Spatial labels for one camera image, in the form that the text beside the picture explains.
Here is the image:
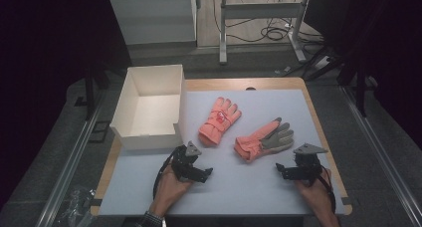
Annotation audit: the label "person's right hand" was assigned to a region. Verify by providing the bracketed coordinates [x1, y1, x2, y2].
[294, 166, 333, 215]

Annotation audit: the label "clear plastic bag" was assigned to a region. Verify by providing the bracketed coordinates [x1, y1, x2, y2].
[52, 185, 98, 227]

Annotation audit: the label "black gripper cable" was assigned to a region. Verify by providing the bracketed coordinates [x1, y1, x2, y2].
[152, 152, 176, 200]
[318, 166, 337, 215]

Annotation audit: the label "pink glove with red label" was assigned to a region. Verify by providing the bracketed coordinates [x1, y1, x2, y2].
[198, 97, 243, 146]

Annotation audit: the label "metal floor rail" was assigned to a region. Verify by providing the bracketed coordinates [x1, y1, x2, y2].
[34, 90, 107, 227]
[340, 85, 422, 227]

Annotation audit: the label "person's left hand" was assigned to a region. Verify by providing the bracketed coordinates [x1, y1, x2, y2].
[148, 165, 194, 218]

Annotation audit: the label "black floor plate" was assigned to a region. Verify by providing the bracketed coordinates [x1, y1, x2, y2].
[88, 119, 111, 144]

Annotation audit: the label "grey metal desk frame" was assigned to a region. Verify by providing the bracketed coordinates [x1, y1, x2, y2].
[218, 0, 314, 66]

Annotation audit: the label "white cabinet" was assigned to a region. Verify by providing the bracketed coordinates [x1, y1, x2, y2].
[108, 0, 198, 46]

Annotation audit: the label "white box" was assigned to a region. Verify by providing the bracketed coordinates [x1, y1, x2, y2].
[108, 64, 187, 151]

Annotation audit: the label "white power strip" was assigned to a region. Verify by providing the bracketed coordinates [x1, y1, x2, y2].
[313, 55, 331, 71]

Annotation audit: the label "pink glove with grey palm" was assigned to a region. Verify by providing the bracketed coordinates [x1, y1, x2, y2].
[234, 116, 296, 163]

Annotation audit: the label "black metal stand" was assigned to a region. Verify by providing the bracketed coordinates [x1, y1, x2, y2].
[74, 65, 111, 121]
[337, 62, 380, 118]

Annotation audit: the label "light grey table mat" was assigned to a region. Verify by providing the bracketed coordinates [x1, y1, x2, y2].
[99, 89, 346, 217]

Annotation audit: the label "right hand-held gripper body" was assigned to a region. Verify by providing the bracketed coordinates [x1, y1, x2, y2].
[286, 142, 328, 185]

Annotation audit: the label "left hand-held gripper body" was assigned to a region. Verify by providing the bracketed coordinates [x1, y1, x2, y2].
[170, 140, 204, 183]

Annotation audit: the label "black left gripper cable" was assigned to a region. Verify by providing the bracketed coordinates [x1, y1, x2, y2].
[152, 152, 176, 200]

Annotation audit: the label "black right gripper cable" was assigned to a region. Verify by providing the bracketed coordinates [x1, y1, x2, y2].
[318, 166, 337, 215]

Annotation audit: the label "black floor cables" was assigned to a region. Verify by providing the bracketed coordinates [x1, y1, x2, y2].
[212, 0, 325, 46]

